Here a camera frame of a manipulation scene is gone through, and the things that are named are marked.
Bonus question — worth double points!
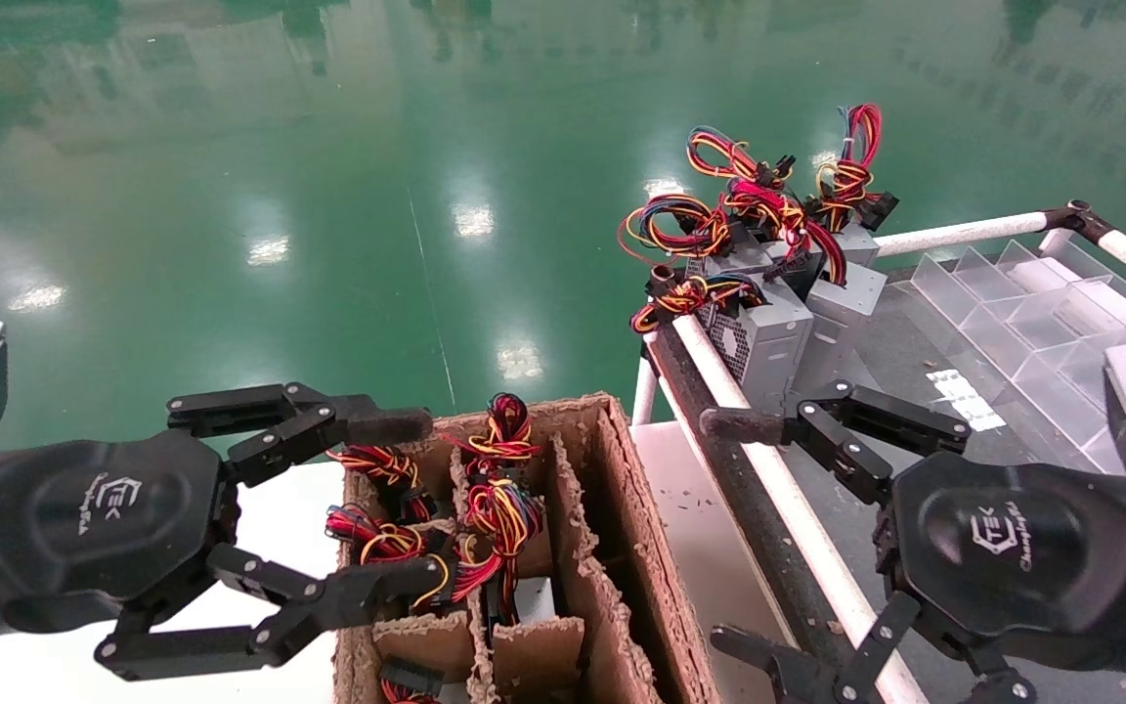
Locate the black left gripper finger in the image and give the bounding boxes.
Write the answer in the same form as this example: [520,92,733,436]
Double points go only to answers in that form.
[94,544,449,683]
[165,381,435,488]

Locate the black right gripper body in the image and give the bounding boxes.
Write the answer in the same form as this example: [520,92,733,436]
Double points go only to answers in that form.
[874,452,1126,683]

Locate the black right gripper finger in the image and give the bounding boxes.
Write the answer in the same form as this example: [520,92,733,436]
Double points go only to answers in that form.
[708,590,1038,704]
[698,379,973,507]

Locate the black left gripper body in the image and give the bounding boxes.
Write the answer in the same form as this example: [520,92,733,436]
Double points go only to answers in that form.
[0,428,239,644]

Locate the grey power supply with wires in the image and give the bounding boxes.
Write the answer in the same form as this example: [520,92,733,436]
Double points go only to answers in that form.
[619,193,769,285]
[326,445,437,524]
[448,477,564,627]
[724,181,888,397]
[325,504,452,612]
[446,393,540,485]
[812,103,901,270]

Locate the grey power supply mesh fan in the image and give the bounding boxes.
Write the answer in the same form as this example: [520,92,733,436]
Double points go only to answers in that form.
[629,274,813,417]

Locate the white paper label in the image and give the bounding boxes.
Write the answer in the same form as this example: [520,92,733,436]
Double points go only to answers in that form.
[925,367,1009,433]

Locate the clear acrylic divider tray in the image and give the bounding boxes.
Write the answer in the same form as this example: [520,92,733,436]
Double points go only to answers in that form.
[890,238,1126,480]

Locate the brown cardboard divider box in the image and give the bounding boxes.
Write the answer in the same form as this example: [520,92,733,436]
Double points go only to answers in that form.
[331,391,720,704]

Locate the white block in tray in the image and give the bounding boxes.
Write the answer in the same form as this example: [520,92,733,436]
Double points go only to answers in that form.
[1013,256,1077,294]
[1061,279,1126,329]

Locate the black pipe corner joint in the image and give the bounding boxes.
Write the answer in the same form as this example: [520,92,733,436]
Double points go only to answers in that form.
[1042,200,1116,245]

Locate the long white frame pipe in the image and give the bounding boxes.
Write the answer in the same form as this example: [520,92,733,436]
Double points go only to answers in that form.
[669,313,928,704]

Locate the black connector with wires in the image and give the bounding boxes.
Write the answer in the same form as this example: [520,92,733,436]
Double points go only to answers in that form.
[377,657,447,704]

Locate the white frame leg pipe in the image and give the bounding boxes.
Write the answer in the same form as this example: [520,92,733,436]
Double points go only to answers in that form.
[631,352,660,426]

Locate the red yellow wire bundle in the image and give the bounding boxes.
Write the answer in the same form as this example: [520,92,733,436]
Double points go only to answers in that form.
[686,127,799,192]

